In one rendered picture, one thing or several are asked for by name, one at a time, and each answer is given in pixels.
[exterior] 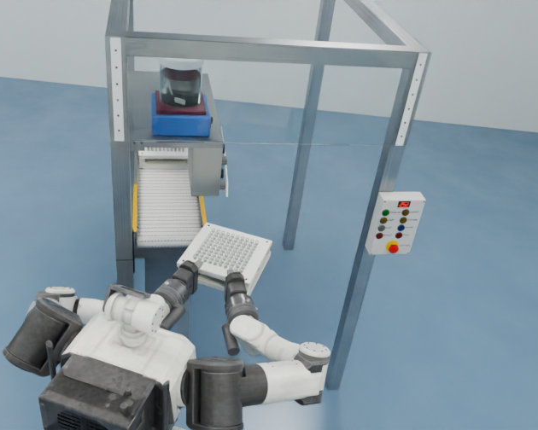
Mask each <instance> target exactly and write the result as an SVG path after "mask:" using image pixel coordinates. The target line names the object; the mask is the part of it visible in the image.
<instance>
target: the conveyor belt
mask: <svg viewBox="0 0 538 430"><path fill-rule="evenodd" d="M137 197H138V198H137V226H138V228H137V247H188V246H189V245H190V244H191V243H192V242H193V240H194V239H195V238H196V236H197V234H198V233H199V232H200V230H201V229H202V227H201V226H202V223H201V216H200V210H199V203H198V198H197V196H191V194H190V180H189V173H188V169H148V168H144V169H139V168H138V184H137Z"/></svg>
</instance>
